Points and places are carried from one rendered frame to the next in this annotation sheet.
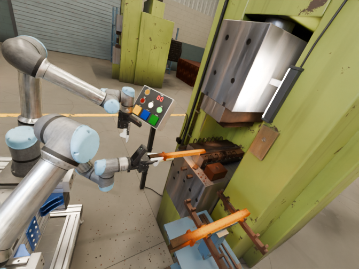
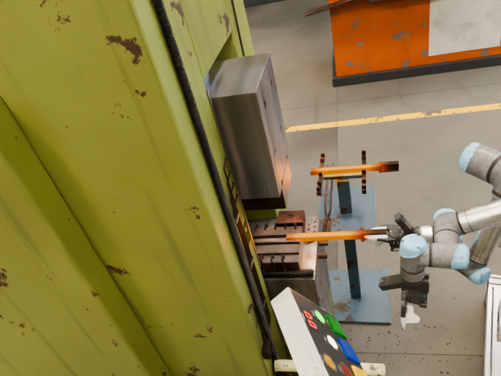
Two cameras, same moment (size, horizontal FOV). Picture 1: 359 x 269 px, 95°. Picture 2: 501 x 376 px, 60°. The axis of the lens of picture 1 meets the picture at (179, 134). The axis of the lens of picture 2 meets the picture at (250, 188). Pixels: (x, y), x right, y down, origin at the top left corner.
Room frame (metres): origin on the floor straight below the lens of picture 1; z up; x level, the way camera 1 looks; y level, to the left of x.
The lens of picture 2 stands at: (1.81, 0.87, 2.29)
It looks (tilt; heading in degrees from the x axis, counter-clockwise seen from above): 36 degrees down; 236
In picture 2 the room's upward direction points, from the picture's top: 16 degrees counter-clockwise
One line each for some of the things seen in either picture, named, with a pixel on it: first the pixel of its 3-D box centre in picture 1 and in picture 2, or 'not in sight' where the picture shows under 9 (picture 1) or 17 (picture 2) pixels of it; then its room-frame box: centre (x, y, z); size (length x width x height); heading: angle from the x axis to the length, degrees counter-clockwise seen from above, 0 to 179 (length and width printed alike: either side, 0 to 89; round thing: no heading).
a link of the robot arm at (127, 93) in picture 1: (127, 96); (414, 253); (0.96, 0.38, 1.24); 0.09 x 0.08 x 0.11; 120
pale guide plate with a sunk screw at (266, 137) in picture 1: (263, 142); not in sight; (0.79, -0.43, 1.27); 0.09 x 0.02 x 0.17; 37
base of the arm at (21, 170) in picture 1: (28, 160); not in sight; (0.60, 0.74, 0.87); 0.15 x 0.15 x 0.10
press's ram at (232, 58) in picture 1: (257, 72); (220, 124); (1.06, -0.33, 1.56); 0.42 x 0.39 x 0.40; 127
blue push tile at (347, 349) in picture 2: (145, 115); (347, 352); (1.25, 0.32, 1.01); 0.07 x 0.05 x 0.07; 62
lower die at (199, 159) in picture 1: (216, 151); (253, 249); (1.09, -0.31, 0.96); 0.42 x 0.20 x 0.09; 127
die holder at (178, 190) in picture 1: (209, 180); (265, 279); (1.05, -0.35, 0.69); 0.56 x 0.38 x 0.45; 127
